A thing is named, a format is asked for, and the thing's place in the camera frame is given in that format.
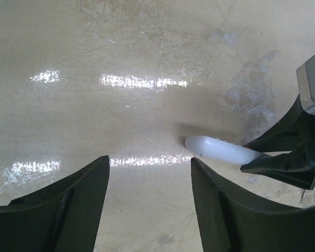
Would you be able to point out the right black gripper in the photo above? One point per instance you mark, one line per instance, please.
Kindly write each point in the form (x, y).
(296, 169)

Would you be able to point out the white remote control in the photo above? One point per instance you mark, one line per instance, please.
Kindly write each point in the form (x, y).
(217, 149)

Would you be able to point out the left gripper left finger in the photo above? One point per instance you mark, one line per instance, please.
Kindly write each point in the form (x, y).
(63, 216)

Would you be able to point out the thin metal pick tool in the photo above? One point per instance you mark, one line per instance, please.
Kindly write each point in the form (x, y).
(302, 196)

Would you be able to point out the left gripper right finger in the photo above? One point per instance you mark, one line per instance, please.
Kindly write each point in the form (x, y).
(231, 218)

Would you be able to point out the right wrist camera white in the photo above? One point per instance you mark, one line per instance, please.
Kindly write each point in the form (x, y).
(306, 85)

